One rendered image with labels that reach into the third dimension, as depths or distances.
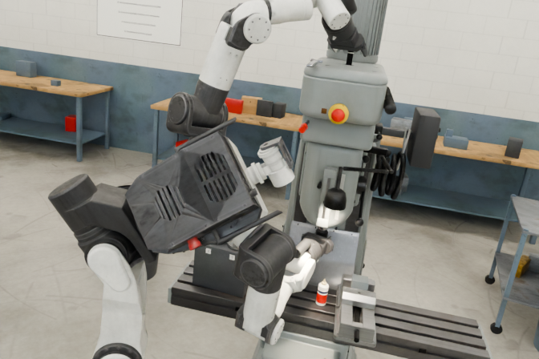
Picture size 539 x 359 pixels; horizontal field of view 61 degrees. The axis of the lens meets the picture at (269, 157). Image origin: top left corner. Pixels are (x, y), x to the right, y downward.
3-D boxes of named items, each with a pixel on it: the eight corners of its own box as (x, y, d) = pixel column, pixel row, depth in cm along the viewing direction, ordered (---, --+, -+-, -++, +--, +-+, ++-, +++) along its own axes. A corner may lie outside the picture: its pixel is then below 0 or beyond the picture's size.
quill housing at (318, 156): (350, 235, 163) (366, 149, 154) (293, 224, 167) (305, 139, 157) (352, 215, 181) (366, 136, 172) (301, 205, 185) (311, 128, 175)
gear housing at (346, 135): (371, 152, 151) (377, 123, 148) (298, 140, 155) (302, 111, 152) (371, 131, 182) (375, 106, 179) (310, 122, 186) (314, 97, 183)
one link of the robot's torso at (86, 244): (69, 248, 119) (110, 227, 119) (83, 224, 132) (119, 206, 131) (97, 285, 123) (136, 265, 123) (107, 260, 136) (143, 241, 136)
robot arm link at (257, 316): (265, 360, 131) (278, 302, 121) (226, 339, 135) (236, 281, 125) (282, 333, 140) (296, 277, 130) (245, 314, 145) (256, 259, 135)
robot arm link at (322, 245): (335, 235, 169) (324, 248, 159) (331, 259, 172) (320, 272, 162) (304, 226, 174) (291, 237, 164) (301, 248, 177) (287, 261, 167)
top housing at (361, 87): (380, 129, 139) (391, 75, 134) (294, 116, 143) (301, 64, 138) (378, 105, 183) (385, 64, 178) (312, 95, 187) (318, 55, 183)
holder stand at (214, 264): (242, 299, 179) (247, 252, 174) (192, 284, 185) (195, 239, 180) (253, 283, 191) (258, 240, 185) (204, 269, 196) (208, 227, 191)
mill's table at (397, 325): (492, 378, 164) (497, 360, 162) (164, 303, 184) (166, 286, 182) (477, 337, 186) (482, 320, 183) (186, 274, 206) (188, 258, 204)
